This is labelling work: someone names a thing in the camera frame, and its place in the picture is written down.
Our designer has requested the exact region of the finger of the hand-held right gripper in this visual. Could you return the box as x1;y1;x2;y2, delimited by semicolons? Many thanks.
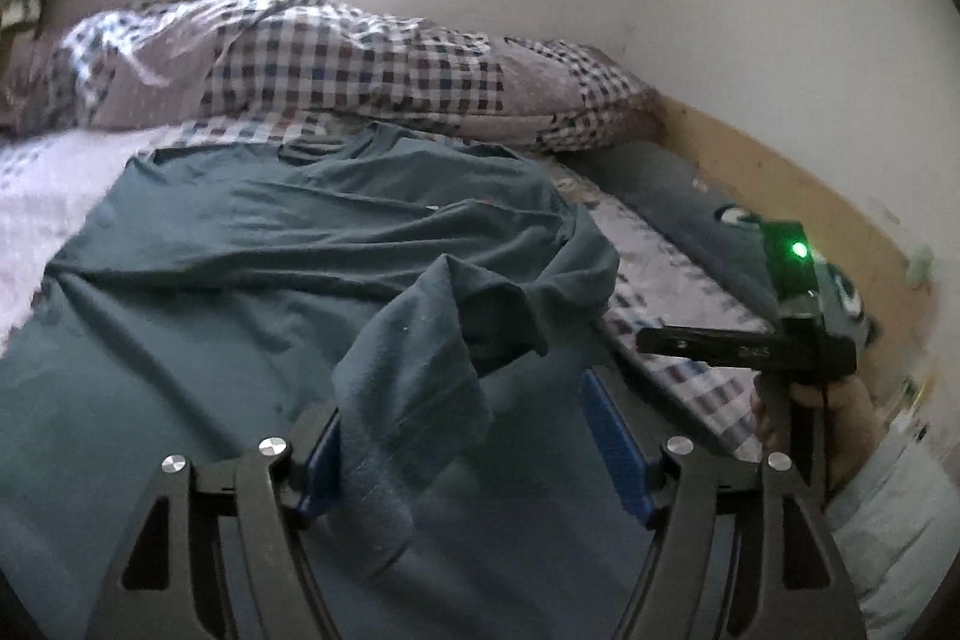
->
636;323;782;369

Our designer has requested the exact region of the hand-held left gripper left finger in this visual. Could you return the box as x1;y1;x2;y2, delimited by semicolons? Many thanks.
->
86;404;346;640

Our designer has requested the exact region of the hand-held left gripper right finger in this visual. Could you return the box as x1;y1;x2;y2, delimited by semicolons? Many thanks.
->
581;366;871;640

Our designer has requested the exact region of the teal t-shirt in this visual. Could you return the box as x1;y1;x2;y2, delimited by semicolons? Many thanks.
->
0;122;620;640

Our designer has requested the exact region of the person's right forearm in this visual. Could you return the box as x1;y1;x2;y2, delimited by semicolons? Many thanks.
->
825;436;960;640

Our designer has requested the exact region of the person's right hand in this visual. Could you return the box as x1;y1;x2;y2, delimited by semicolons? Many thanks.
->
750;374;887;501

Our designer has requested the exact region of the wooden headboard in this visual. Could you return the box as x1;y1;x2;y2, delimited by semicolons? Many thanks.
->
658;98;940;417

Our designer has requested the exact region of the mint green small object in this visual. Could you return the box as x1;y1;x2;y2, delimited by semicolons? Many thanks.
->
904;242;940;290

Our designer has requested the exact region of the blue penguin pillow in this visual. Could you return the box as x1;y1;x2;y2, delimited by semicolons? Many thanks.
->
555;145;878;386

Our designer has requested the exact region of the bedside clutter pile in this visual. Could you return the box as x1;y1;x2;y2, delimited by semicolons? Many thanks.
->
892;370;950;453

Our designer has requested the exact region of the checkered lace bed sheet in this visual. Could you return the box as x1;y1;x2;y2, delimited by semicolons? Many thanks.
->
0;119;781;461

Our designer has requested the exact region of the checkered quilt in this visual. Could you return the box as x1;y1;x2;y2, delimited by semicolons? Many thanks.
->
0;0;662;155

